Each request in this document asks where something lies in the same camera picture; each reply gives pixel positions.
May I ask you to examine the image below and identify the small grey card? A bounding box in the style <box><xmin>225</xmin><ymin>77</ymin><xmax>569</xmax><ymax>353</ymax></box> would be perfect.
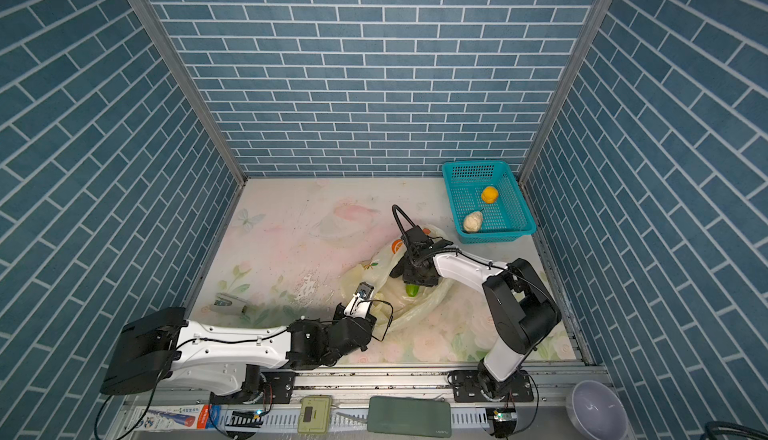
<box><xmin>210</xmin><ymin>293</ymin><xmax>248</xmax><ymax>316</ymax></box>

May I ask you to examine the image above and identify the aluminium corner post right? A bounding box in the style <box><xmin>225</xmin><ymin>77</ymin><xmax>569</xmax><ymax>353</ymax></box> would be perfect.
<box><xmin>518</xmin><ymin>0</ymin><xmax>613</xmax><ymax>185</ymax></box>

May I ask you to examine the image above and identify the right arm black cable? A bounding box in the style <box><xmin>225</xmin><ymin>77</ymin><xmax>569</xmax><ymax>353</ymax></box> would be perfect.
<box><xmin>391</xmin><ymin>204</ymin><xmax>421</xmax><ymax>243</ymax></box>

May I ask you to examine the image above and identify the blue white flat package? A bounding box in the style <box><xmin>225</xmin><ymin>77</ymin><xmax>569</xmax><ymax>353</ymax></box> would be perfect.
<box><xmin>127</xmin><ymin>405</ymin><xmax>207</xmax><ymax>432</ymax></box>

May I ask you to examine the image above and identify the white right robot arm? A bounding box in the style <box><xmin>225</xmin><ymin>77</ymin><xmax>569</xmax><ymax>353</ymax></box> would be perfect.
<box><xmin>391</xmin><ymin>226</ymin><xmax>562</xmax><ymax>390</ymax></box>

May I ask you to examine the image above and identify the grey round bowl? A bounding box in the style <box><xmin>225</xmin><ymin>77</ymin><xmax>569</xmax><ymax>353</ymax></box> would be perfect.
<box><xmin>566</xmin><ymin>380</ymin><xmax>629</xmax><ymax>440</ymax></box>

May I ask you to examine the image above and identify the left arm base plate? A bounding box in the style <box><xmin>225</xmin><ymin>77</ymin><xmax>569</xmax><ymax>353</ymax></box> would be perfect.
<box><xmin>209</xmin><ymin>371</ymin><xmax>297</xmax><ymax>406</ymax></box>

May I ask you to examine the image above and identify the small green meter box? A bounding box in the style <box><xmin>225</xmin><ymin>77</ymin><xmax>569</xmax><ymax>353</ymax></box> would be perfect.
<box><xmin>297</xmin><ymin>395</ymin><xmax>333</xmax><ymax>435</ymax></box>

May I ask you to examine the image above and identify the green fruit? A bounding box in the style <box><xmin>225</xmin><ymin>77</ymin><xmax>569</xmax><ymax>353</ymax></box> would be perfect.
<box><xmin>405</xmin><ymin>284</ymin><xmax>420</xmax><ymax>298</ymax></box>

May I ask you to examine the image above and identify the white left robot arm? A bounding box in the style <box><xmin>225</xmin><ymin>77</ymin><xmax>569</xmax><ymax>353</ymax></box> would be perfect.
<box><xmin>100</xmin><ymin>305</ymin><xmax>376</xmax><ymax>401</ymax></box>

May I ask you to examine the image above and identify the aluminium corner post left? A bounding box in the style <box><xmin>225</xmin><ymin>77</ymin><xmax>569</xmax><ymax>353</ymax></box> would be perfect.
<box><xmin>127</xmin><ymin>0</ymin><xmax>247</xmax><ymax>187</ymax></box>

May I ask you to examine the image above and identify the teal plastic basket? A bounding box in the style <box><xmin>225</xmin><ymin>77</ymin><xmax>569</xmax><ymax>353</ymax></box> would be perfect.
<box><xmin>442</xmin><ymin>160</ymin><xmax>536</xmax><ymax>244</ymax></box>

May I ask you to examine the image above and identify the aluminium corner post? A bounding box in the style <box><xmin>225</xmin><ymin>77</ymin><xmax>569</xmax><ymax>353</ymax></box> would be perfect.
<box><xmin>127</xmin><ymin>0</ymin><xmax>247</xmax><ymax>187</ymax></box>
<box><xmin>518</xmin><ymin>0</ymin><xmax>613</xmax><ymax>185</ymax></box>

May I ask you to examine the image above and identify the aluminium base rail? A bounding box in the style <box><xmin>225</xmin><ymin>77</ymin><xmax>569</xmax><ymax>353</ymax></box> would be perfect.
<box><xmin>108</xmin><ymin>362</ymin><xmax>611</xmax><ymax>439</ymax></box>

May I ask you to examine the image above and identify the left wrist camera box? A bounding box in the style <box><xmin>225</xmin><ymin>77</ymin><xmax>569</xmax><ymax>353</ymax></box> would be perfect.
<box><xmin>345</xmin><ymin>282</ymin><xmax>374</xmax><ymax>318</ymax></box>

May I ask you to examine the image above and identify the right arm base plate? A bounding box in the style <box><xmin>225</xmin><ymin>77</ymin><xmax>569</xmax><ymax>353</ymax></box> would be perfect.
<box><xmin>447</xmin><ymin>370</ymin><xmax>534</xmax><ymax>403</ymax></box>

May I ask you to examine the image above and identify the beige pear fruit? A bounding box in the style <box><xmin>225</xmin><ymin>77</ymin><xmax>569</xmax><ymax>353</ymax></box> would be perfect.
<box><xmin>462</xmin><ymin>211</ymin><xmax>484</xmax><ymax>234</ymax></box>

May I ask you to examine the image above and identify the yellow lemon fruit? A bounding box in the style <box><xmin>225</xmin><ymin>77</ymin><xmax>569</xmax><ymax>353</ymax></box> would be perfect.
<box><xmin>481</xmin><ymin>186</ymin><xmax>500</xmax><ymax>205</ymax></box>

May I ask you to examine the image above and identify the green rectangular pad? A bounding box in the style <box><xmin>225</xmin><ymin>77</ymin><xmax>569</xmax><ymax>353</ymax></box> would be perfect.
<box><xmin>366</xmin><ymin>396</ymin><xmax>452</xmax><ymax>438</ymax></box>

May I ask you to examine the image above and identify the yellow translucent plastic bag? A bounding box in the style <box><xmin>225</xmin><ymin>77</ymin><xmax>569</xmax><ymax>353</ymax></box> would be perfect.
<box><xmin>339</xmin><ymin>239</ymin><xmax>455</xmax><ymax>337</ymax></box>

